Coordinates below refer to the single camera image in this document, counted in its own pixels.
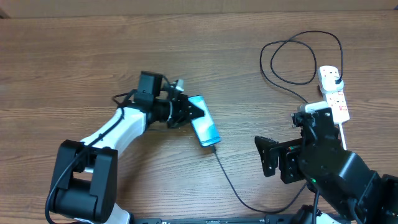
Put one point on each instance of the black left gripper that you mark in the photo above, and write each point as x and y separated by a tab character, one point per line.
182	116

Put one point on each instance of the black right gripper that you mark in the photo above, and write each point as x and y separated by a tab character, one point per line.
286	160

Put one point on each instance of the blue Samsung Galaxy smartphone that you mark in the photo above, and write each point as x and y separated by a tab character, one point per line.
204	126

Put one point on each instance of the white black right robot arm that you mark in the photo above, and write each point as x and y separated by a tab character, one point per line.
341	177

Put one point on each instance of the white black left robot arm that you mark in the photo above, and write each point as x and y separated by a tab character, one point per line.
84	181

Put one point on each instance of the white charger plug adapter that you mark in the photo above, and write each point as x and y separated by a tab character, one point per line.
330	85

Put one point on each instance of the white power strip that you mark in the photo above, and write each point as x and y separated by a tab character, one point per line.
336	101

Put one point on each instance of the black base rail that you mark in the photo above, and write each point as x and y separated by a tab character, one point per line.
268	219

